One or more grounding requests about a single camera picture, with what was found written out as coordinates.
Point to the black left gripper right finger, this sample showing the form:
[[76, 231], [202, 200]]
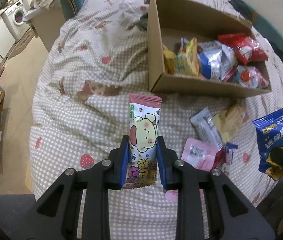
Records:
[[230, 214]]

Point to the pink flat snack pouch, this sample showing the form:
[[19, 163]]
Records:
[[199, 154]]

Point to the orange yellow long snack bag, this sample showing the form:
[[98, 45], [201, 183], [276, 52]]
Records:
[[229, 121]]

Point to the white washing machine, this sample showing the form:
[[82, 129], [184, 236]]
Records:
[[13, 19]]

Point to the teal green pillow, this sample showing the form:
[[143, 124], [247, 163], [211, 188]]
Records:
[[261, 24]]

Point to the dark blue chips bag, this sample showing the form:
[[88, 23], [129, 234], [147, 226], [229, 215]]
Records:
[[269, 133]]

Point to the pink cartoon dog snack packet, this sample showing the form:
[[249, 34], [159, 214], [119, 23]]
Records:
[[144, 121]]

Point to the dark blue pink snack packet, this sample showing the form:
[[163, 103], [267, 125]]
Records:
[[229, 151]]

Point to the red snack bag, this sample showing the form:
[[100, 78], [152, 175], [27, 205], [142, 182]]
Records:
[[245, 48]]

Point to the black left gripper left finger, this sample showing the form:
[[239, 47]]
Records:
[[76, 205]]

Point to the yellow green snack bag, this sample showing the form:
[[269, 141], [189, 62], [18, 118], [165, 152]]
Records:
[[185, 62]]

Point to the checkered strawberry print bedspread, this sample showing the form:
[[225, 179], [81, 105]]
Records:
[[81, 106]]

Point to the white grey snack packet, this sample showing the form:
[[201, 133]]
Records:
[[206, 129]]

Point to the white red shrimp flakes bag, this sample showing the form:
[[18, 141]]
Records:
[[249, 77]]

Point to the blue white snack bag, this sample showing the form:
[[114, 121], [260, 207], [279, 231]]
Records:
[[216, 60]]

